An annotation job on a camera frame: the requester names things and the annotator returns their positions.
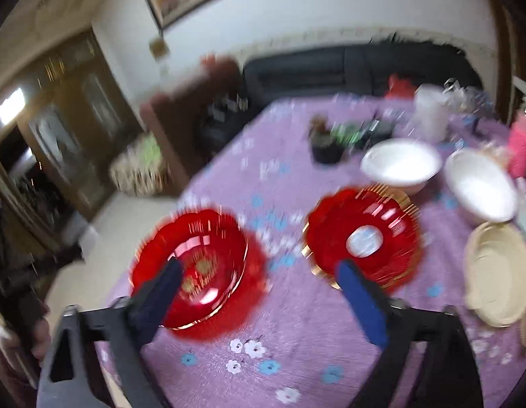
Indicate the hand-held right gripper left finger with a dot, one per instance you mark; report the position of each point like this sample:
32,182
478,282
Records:
161,301

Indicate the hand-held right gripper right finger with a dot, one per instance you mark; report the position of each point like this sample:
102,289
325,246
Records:
360,301

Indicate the red plate with gold rim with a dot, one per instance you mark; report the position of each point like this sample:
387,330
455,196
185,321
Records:
331,229
212,238

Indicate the cream plastic bowl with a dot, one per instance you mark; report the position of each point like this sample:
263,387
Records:
496,272

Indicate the white foam bowl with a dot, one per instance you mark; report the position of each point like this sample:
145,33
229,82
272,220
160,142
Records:
479,187
399,165

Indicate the purple floral tablecloth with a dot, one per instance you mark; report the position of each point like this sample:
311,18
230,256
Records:
288,340

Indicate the brown patterned blanket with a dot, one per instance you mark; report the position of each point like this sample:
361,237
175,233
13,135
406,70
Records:
135,174

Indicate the black cup with brown knob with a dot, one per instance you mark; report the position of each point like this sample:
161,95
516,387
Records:
326,151

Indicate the carved wooden door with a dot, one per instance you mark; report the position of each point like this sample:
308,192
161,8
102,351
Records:
76,114

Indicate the brown armchair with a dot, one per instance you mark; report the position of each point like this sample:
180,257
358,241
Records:
174,136

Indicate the green small gadget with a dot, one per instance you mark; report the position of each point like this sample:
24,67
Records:
347,134

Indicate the black round device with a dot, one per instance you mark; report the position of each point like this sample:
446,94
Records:
375,134

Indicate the white plastic jar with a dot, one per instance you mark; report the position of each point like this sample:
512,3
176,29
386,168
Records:
430,114

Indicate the red bag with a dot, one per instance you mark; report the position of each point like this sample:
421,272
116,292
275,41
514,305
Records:
399,87

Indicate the pink water bottle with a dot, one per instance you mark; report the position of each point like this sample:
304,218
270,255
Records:
522,148

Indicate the clear plastic bag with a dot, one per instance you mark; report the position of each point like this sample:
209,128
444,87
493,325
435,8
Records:
460,91

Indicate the black leather sofa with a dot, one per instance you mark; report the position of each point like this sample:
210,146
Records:
309,72

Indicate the dark clothes on sofa back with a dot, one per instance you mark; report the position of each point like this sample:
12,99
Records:
416,42

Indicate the yellow wall note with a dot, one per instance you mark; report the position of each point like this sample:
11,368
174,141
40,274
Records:
157,47

